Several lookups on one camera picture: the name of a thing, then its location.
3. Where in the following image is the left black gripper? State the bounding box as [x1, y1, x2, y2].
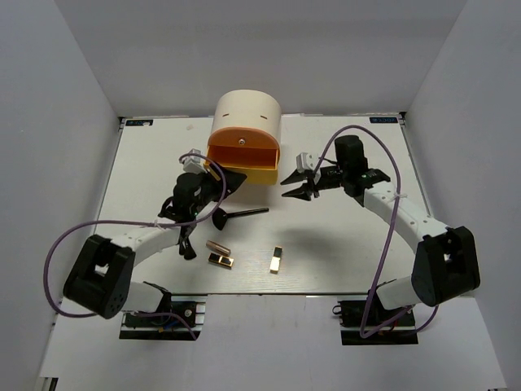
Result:
[190, 161, 247, 217]

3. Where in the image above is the black fan brush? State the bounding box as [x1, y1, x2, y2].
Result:
[212, 208, 269, 231]

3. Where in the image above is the round beige orange organizer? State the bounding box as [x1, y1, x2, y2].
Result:
[207, 90, 282, 186]

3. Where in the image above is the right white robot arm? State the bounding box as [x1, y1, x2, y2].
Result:
[283, 135, 480, 325]

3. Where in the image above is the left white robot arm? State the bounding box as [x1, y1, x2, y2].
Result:
[63, 169, 247, 325]

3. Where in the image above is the rose gold lipstick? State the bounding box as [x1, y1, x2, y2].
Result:
[206, 240, 231, 257]

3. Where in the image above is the gold black lipstick upright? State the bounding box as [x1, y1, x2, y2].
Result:
[269, 246, 282, 274]

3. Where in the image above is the black gold lipstick case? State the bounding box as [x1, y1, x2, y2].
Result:
[208, 253, 234, 269]

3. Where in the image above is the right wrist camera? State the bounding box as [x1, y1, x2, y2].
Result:
[296, 152, 319, 174]

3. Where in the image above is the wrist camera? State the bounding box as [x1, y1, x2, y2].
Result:
[296, 152, 319, 174]
[179, 148, 205, 174]

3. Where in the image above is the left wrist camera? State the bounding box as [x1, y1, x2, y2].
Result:
[179, 148, 205, 174]

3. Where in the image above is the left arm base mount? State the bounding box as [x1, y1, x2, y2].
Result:
[119, 295, 208, 341]

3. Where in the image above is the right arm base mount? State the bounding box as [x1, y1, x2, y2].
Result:
[331, 299, 420, 347]

